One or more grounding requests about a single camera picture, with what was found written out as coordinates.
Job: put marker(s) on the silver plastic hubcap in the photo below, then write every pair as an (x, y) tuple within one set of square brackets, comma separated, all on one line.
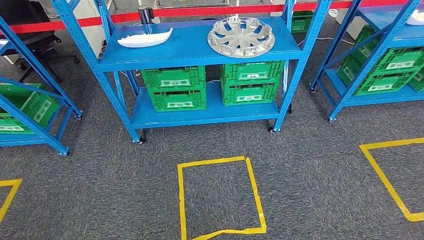
[(240, 37)]

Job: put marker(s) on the blue metal shelf rack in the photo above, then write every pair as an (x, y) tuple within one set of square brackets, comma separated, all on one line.
[(381, 98), (198, 49), (20, 140)]

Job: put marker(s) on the yellow floor tape square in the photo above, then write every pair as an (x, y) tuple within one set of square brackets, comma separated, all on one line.
[(181, 198), (394, 143), (10, 182)]

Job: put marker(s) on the white plastic mirror cover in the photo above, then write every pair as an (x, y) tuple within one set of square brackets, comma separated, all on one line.
[(415, 18), (142, 40)]

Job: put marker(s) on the red barrier belt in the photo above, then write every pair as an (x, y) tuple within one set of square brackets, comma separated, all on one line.
[(198, 11)]

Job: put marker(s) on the white desk side panel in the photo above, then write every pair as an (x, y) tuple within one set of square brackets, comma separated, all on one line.
[(86, 33), (351, 26), (277, 13)]

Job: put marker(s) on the black office chair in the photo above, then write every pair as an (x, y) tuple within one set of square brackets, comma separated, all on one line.
[(23, 10)]

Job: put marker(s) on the black stanchion post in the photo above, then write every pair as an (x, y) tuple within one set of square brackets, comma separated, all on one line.
[(144, 15)]

